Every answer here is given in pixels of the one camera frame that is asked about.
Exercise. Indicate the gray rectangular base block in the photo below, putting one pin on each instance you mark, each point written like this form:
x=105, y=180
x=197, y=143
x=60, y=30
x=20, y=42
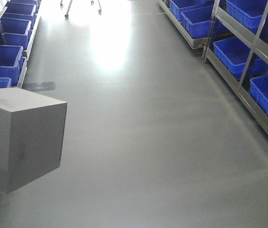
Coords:
x=31, y=136

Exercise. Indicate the blue bin left rack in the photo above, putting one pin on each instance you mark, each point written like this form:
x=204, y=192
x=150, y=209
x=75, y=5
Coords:
x=16, y=31
x=11, y=62

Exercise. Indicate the right steel shelving rack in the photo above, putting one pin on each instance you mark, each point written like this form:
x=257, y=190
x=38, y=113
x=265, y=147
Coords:
x=233, y=35

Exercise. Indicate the steel shelving rack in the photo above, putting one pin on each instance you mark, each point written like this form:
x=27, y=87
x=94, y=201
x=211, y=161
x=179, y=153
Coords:
x=233, y=35
x=19, y=9

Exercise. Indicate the left steel shelving rack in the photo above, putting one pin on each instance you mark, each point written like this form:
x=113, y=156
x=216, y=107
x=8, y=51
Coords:
x=19, y=9

